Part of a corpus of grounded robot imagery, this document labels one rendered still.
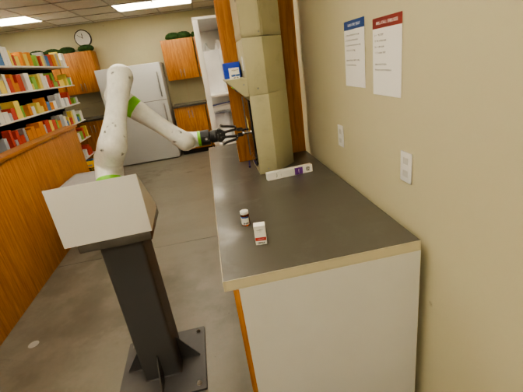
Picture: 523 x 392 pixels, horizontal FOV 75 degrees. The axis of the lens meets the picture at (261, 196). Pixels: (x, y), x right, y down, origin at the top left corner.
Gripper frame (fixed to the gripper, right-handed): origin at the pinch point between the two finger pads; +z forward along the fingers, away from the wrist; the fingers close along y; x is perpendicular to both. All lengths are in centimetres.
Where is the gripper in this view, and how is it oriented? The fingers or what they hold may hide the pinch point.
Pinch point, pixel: (243, 131)
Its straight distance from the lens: 215.1
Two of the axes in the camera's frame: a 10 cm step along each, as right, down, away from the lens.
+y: -1.3, -9.2, -3.6
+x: -1.6, -3.4, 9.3
